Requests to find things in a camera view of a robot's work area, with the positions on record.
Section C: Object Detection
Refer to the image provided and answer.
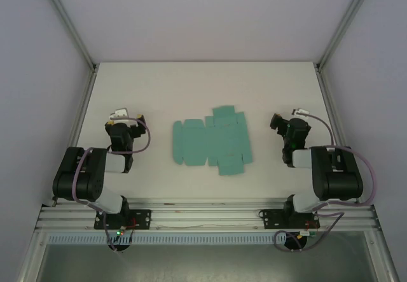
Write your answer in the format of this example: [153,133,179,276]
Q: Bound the white slotted cable duct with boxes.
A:
[47,233,289,245]

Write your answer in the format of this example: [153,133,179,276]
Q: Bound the teal cardboard box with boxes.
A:
[172,105,254,177]

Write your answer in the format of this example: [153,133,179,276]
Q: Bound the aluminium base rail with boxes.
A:
[36,201,382,232]

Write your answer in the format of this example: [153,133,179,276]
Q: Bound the brushed metal panel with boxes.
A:
[18,230,401,282]

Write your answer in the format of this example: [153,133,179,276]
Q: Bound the aluminium side rail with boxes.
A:
[314,67,381,208]
[41,67,98,208]

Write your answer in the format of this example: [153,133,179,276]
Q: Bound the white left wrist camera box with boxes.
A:
[109,107,130,121]

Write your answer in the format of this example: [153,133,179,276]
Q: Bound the aluminium frame post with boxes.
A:
[38,0,98,73]
[316,0,379,73]

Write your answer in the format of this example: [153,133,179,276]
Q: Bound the black round cable grommet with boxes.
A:
[284,232,308,252]
[107,242,131,253]

